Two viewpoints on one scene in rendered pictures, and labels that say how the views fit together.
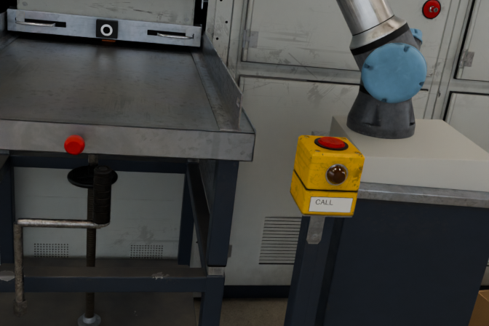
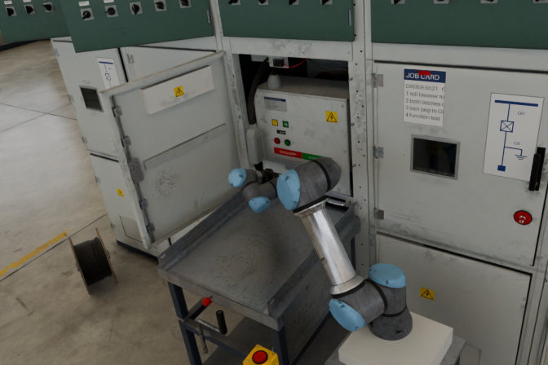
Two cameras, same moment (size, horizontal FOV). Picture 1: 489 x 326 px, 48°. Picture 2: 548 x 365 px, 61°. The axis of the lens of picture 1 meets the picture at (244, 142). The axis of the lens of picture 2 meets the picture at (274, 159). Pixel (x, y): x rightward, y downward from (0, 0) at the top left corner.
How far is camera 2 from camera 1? 1.35 m
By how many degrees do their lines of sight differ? 46
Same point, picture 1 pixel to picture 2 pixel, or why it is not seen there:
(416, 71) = (349, 320)
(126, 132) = (227, 300)
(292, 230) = not seen: hidden behind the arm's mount
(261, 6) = (383, 196)
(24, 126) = (195, 286)
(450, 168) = not seen: outside the picture
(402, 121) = (386, 330)
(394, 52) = (337, 305)
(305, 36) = (417, 218)
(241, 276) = not seen: hidden behind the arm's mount
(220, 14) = (360, 195)
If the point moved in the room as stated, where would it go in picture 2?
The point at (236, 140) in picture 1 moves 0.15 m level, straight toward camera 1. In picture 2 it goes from (269, 319) to (237, 346)
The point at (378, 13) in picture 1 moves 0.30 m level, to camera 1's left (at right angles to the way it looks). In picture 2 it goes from (334, 279) to (268, 243)
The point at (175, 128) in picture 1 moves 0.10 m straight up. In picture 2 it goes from (245, 305) to (240, 284)
